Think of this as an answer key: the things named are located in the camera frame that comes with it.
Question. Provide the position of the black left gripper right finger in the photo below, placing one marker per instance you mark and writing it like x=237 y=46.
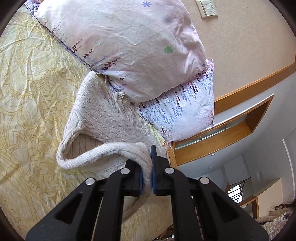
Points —
x=201 y=210

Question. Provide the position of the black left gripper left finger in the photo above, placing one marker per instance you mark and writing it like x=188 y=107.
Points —
x=93 y=211

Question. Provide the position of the beige cable-knit sweater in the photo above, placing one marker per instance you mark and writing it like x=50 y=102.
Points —
x=103 y=131

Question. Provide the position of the wooden stair railing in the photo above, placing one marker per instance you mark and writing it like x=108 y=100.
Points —
x=249 y=204

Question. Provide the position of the brown shaggy rug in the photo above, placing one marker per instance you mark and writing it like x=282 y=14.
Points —
x=276 y=219

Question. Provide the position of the wooden headboard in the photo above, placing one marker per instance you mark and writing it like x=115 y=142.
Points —
x=250 y=141

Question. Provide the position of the lavender floral pillow underneath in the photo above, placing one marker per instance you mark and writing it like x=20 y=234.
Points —
x=183 y=111

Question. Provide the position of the yellow patterned bed cover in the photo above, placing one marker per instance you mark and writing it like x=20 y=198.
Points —
x=39 y=83

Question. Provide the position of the pink floral pillow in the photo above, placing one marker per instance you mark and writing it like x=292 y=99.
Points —
x=144 y=48

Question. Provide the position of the white wall switch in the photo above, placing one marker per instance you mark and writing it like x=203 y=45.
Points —
x=207 y=9

